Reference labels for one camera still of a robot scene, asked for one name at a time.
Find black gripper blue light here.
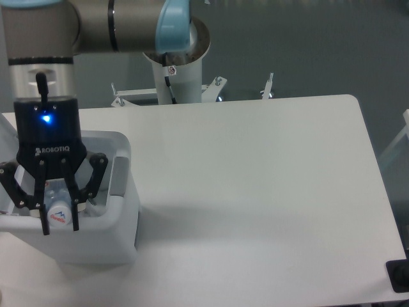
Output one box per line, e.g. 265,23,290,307
1,98,108,235

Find crushed clear plastic water bottle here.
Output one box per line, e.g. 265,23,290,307
44,179,72,228

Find white plastic wrapper bag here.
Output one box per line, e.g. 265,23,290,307
83,198,106,217

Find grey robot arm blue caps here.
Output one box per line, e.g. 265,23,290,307
1,1,191,235

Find white open trash can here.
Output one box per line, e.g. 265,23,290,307
1,130,140,264

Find glass white furniture at right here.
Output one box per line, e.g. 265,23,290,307
378,109,408,171

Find black device at table edge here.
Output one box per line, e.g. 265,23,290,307
386,259,408,293

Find black cable on pedestal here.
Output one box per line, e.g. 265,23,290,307
161,51,178,105

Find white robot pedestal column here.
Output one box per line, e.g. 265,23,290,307
144,17,211,89

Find white pedestal base frame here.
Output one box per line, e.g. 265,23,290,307
110,72,275,108

